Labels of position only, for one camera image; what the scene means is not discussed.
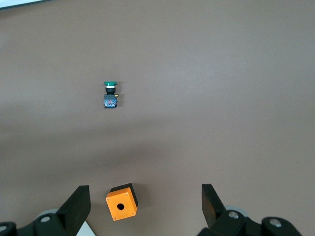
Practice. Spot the green mushroom push button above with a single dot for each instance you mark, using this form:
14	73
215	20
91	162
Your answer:
110	100

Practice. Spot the orange button enclosure box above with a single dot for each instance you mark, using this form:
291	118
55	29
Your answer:
124	196

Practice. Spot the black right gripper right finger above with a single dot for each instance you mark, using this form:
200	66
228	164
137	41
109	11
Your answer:
214	209

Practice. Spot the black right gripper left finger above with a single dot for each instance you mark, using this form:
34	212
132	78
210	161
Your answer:
71	211

